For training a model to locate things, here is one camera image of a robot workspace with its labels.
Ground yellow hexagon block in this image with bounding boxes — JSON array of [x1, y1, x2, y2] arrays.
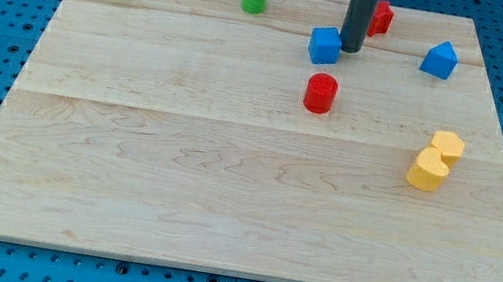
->
[[430, 130, 465, 168]]

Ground blue cube block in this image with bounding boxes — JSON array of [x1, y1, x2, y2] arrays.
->
[[308, 27, 342, 65]]

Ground red star block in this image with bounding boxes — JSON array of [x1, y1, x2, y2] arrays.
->
[[367, 0, 394, 37]]

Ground red cylinder block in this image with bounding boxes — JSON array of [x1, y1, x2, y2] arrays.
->
[[303, 73, 339, 114]]

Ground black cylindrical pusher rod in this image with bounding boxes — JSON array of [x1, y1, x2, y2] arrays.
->
[[340, 0, 379, 54]]

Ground blue pentagon block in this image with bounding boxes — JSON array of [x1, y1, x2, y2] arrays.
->
[[419, 41, 459, 80]]

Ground light wooden board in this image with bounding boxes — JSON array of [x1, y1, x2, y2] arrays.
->
[[0, 0, 503, 282]]

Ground yellow heart block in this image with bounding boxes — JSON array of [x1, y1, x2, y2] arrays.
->
[[406, 146, 449, 192]]

